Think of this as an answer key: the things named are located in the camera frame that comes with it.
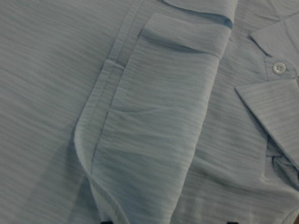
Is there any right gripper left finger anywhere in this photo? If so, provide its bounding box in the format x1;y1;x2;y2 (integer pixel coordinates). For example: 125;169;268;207
100;221;113;224

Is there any light blue button shirt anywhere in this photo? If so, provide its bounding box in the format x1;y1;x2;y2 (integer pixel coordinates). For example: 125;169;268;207
0;0;299;224

